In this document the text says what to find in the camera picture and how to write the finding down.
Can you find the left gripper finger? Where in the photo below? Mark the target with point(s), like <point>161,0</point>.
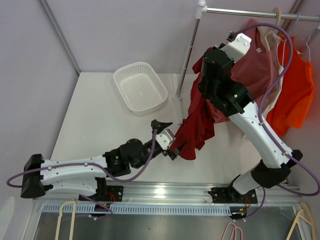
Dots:
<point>173,154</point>
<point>159,126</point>

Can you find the dark red t shirt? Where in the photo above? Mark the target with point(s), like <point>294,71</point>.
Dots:
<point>199,125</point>

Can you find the pink t shirt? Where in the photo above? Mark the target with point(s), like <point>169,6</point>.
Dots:
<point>267,106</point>

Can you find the white t shirt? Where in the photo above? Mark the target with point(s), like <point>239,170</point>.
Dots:
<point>260,67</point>

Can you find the light blue wire hanger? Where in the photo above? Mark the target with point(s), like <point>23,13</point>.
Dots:
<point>304,43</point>

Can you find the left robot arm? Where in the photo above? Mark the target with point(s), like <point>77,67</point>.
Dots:
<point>88,176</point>

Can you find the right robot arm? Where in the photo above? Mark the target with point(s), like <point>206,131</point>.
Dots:
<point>235,102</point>

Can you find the orange t shirt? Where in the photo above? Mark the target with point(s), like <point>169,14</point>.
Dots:
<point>296,95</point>

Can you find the beige hanger lower right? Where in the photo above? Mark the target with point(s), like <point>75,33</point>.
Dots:
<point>303,224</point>

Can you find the white plastic basket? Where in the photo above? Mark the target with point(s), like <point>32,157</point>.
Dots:
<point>140,87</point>

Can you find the metal clothes rack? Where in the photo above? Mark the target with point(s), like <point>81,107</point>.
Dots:
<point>201,9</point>

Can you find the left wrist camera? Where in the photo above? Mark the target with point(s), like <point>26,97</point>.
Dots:
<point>165,139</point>

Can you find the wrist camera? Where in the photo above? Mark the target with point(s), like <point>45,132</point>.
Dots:
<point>237,47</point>
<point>165,139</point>

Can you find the aluminium rail frame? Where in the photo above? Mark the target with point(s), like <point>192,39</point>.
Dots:
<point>194,194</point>

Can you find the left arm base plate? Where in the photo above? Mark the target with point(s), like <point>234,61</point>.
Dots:
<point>110,193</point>

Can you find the white cable duct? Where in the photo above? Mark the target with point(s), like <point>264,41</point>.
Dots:
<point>140,209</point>

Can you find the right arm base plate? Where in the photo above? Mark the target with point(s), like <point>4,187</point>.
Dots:
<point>227,195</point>

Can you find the pink wire hanger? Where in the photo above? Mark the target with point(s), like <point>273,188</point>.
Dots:
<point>234,231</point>

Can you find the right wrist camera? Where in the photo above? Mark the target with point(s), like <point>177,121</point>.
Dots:
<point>237,47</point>

